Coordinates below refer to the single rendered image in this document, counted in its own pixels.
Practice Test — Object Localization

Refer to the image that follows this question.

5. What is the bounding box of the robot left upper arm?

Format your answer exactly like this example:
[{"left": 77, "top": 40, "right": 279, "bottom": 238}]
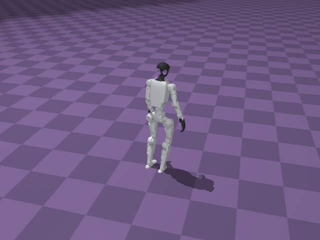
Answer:
[{"left": 145, "top": 79, "right": 152, "bottom": 101}]

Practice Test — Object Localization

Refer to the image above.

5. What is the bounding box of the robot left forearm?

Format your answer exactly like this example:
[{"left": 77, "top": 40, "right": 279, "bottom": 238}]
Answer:
[{"left": 145, "top": 99, "right": 154, "bottom": 112}]

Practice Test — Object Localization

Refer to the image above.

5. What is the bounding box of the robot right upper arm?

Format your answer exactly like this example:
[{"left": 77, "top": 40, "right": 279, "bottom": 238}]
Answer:
[{"left": 167, "top": 83, "right": 178, "bottom": 108}]

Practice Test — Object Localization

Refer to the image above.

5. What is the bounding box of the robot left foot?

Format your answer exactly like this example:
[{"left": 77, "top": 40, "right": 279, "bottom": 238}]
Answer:
[{"left": 145, "top": 159, "right": 157, "bottom": 169}]

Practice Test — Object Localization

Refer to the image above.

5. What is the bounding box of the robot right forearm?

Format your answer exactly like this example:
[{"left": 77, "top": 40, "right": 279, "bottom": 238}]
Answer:
[{"left": 174, "top": 101, "right": 184, "bottom": 121}]

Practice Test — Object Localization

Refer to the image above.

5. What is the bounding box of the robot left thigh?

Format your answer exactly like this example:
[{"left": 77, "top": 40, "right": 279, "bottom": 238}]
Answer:
[{"left": 146, "top": 112, "right": 158, "bottom": 145}]

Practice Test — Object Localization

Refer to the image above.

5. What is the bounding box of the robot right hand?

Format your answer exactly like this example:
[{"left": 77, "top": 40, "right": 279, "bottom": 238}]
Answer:
[{"left": 179, "top": 118, "right": 186, "bottom": 132}]

